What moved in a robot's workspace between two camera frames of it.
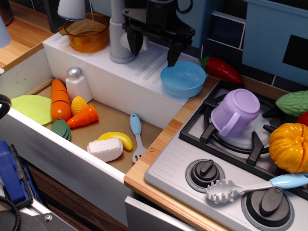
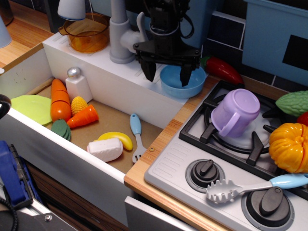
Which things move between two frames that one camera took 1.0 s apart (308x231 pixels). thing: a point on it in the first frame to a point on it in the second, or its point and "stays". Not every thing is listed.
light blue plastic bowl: [185, 79] stays
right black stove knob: [268, 209] stays
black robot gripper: [160, 18] to [168, 22]
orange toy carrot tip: [88, 114] stays
